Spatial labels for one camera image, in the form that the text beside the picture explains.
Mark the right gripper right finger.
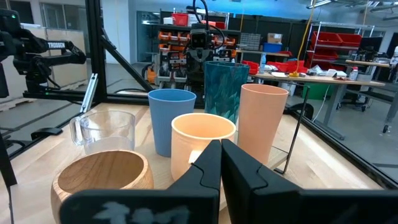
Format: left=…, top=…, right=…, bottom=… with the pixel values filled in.
left=221, top=139, right=398, bottom=224

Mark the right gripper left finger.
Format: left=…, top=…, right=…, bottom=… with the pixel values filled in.
left=58, top=139, right=222, bottom=224

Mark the teal faceted tumbler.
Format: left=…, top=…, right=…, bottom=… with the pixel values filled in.
left=204, top=61, right=251, bottom=125

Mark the peach mug with handle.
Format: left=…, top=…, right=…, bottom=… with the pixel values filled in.
left=170, top=113, right=237, bottom=182

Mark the blue ribbed cup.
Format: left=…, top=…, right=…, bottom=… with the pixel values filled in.
left=147, top=88, right=197, bottom=158

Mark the tall peach tumbler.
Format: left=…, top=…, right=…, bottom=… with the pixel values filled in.
left=237, top=83, right=290, bottom=165

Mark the wooden bowl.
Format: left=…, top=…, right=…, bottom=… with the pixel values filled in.
left=50, top=149, right=155, bottom=224

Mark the clear glass mug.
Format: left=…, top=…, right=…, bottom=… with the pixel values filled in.
left=69, top=109, right=137, bottom=156

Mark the shelving with orange bins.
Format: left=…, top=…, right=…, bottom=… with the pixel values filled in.
left=157, top=9, right=238, bottom=88

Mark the red bin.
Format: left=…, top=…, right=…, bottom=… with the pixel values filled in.
left=171, top=12, right=189, bottom=27

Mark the grey drawer cabinet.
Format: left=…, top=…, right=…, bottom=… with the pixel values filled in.
left=239, top=32, right=262, bottom=52

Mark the blue bin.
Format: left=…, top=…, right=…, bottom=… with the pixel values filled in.
left=262, top=42, right=283, bottom=54

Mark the cardboard box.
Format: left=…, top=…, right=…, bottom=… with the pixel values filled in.
left=267, top=32, right=284, bottom=44

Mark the wooden work table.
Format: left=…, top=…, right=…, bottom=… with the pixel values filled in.
left=250, top=72, right=387, bottom=141

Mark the green bin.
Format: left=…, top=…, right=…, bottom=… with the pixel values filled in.
left=302, top=82, right=331, bottom=101

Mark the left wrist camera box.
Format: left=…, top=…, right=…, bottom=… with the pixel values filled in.
left=190, top=29, right=208, bottom=50

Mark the yellow cable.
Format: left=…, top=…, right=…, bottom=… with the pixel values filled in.
left=295, top=0, right=317, bottom=76

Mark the black table frame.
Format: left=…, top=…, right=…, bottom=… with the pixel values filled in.
left=0, top=0, right=398, bottom=190

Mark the silver frame bracket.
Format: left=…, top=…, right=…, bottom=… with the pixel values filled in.
left=80, top=73, right=99, bottom=114

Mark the wire rack with red bins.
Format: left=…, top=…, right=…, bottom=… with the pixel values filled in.
left=306, top=21, right=376, bottom=68

